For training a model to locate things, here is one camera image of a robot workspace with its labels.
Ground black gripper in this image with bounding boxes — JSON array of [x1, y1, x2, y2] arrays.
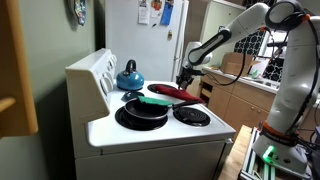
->
[[175, 67, 196, 90]]

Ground red towel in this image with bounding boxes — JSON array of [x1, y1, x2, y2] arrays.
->
[[153, 84, 205, 104]]

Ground white electric stove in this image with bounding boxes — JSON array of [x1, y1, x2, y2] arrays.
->
[[64, 48, 237, 180]]

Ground black frying pan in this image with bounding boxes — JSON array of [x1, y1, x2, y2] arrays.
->
[[123, 97, 200, 121]]

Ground white refrigerator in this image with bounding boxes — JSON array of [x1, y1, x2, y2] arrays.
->
[[104, 0, 190, 84]]

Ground dark teal spoon rest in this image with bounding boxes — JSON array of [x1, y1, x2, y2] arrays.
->
[[121, 90, 145, 102]]

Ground blue kettle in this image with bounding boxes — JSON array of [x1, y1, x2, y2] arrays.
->
[[115, 59, 146, 92]]

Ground cardboard box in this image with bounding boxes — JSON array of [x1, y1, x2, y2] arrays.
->
[[220, 52, 263, 78]]

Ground wooden kitchen cabinets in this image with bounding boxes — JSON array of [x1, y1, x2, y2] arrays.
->
[[199, 69, 320, 141]]

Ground white countertop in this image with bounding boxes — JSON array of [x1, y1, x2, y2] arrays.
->
[[203, 66, 281, 95]]

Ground blue paper sheet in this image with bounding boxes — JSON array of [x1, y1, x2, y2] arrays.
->
[[160, 0, 175, 27]]

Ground green plastic object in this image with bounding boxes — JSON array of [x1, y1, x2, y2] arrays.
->
[[248, 69, 260, 79]]

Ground pale upper cabinet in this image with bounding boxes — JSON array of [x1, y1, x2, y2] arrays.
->
[[199, 0, 248, 68]]

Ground paper with orange picture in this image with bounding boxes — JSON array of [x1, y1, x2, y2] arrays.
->
[[149, 0, 165, 19]]

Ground white paper note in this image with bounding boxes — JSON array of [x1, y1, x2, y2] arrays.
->
[[137, 0, 151, 25]]

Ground black white patterned curtain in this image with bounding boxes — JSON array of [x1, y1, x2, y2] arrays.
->
[[234, 28, 288, 83]]

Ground wooden butcher block top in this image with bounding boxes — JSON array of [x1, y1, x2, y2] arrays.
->
[[218, 124, 254, 180]]

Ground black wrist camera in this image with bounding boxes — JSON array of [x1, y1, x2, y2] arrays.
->
[[189, 68, 207, 77]]

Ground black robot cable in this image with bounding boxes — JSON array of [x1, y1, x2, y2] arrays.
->
[[199, 26, 278, 87]]

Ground black bar camera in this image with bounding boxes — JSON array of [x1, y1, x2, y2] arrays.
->
[[266, 40, 288, 58]]

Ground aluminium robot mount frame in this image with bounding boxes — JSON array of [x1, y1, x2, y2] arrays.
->
[[239, 128, 320, 180]]

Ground colourful decorative wall plate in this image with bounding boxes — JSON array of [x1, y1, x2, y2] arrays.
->
[[68, 0, 88, 27]]

